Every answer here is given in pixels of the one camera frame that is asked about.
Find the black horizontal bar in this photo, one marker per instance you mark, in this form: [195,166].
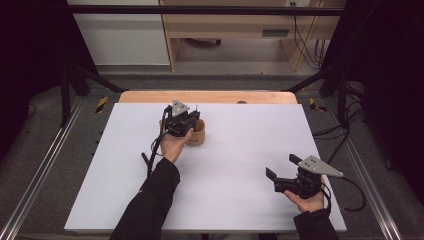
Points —
[200,10]

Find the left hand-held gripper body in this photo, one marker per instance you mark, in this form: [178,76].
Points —
[176,121]

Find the wooden table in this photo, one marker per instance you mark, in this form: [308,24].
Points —
[213,97]

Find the aluminium floor rail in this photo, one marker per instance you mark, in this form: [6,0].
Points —
[370,193]
[36,180]

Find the dark round table grommet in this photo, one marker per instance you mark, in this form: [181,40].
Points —
[241,102]

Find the black curtain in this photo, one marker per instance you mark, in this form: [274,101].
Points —
[390,83]
[30,66]

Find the brown cup with animal figure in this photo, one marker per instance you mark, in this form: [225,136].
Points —
[199,135]

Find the white cabinet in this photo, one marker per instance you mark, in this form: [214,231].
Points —
[123,36]

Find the black metal stand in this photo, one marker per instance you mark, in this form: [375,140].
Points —
[65,100]
[342,100]

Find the person's right hand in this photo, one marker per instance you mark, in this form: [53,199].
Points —
[310,204]

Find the grey desk label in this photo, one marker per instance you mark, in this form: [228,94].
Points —
[275,32]

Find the white table board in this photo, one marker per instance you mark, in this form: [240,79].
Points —
[233,186]

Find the person's left hand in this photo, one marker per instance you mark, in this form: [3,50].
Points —
[173,146]

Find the light wooden desk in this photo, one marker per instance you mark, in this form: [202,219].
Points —
[230,25]

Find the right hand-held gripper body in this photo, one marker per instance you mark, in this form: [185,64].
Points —
[306,186]

